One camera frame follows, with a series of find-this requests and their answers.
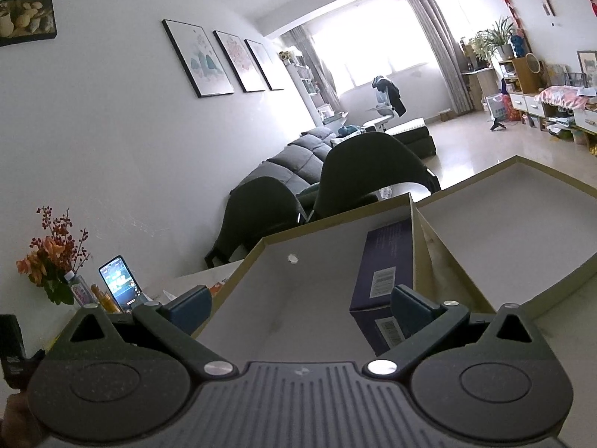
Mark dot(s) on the tray of eggs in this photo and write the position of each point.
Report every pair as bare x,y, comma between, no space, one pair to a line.
592,149

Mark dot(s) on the small round fan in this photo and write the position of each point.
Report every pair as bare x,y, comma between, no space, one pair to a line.
532,63

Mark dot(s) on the pink cloth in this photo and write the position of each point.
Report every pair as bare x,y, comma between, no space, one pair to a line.
564,98

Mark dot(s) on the white office chair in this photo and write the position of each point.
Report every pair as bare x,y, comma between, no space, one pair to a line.
380,119

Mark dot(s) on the olive cardboard box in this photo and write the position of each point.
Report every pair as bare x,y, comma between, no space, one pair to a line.
280,298

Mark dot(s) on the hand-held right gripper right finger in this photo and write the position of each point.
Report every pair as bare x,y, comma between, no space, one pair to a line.
410,310

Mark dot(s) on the grey curtain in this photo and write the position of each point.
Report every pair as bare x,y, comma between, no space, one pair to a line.
447,70
326,79

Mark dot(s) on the small wooden stool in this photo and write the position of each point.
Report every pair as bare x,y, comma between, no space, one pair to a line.
446,115

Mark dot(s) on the dark framed stone photo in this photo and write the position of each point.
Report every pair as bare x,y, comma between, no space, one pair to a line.
28,21

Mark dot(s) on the black tripod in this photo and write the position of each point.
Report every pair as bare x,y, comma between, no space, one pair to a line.
498,126

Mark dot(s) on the dark dining chair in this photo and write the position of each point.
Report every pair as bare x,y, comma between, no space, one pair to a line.
256,214
368,168

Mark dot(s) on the framed pale art print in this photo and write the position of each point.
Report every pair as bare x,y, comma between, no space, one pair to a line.
265,63

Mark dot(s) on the white laundry basket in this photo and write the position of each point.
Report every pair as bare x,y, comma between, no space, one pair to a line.
498,107

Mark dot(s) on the standing picture frame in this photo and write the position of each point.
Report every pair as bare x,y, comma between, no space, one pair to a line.
587,67

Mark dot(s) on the dark jacket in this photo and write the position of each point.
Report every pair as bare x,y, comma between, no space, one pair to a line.
396,98

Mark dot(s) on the framed blue-green art print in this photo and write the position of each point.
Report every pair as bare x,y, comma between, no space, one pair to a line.
200,60

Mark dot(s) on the white marble desktop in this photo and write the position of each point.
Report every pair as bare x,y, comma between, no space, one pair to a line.
576,359

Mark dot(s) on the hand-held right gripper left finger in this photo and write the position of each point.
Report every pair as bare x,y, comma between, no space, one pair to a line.
189,309

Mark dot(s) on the pink label plastic bottle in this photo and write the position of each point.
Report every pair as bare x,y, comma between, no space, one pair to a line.
81,291

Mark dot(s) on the wooden cabinet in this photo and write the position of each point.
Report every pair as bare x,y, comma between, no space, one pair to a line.
517,79

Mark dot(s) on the smartphone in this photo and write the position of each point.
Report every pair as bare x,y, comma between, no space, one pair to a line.
121,284

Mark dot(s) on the olive cardboard box lid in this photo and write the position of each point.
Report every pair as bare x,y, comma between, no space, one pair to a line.
513,224

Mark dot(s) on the white low cabinet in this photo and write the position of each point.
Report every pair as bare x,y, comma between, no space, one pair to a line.
531,105

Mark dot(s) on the orange green medicine box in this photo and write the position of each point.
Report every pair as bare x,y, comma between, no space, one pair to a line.
218,288

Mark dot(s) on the grey sofa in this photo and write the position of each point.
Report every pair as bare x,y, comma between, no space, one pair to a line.
289,158

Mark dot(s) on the framed pink art print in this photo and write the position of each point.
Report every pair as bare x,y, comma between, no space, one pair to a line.
240,60

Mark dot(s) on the white shelf unit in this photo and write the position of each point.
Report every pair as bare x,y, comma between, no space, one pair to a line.
303,84

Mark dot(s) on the wooden side desk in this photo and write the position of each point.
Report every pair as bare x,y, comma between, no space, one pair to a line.
480,88

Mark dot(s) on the dark purple medicine box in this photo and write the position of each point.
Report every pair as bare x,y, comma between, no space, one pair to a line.
385,261

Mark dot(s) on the blue ornament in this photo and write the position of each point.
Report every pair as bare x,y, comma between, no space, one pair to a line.
518,44

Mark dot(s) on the orange flower bouquet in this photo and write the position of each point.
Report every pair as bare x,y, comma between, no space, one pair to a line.
51,252

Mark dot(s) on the orange bottle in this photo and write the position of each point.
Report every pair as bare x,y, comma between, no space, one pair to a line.
105,298

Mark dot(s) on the potted green plant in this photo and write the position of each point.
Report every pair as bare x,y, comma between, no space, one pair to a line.
494,37

